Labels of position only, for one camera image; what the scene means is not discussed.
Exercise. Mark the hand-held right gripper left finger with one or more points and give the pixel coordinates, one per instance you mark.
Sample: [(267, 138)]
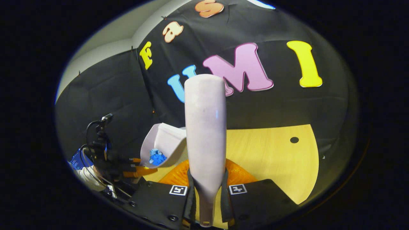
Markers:
[(153, 201)]

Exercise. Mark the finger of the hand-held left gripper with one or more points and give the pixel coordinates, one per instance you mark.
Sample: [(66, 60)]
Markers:
[(140, 172), (132, 160)]

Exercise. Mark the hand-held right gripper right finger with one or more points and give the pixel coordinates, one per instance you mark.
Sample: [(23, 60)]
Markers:
[(258, 199)]

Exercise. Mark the lavender dustpan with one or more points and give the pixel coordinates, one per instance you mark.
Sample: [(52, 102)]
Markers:
[(169, 137)]

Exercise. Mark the wooden desktop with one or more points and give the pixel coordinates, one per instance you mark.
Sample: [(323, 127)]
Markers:
[(271, 153)]

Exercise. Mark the black backdrop cloth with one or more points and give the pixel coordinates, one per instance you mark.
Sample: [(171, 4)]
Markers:
[(271, 105)]

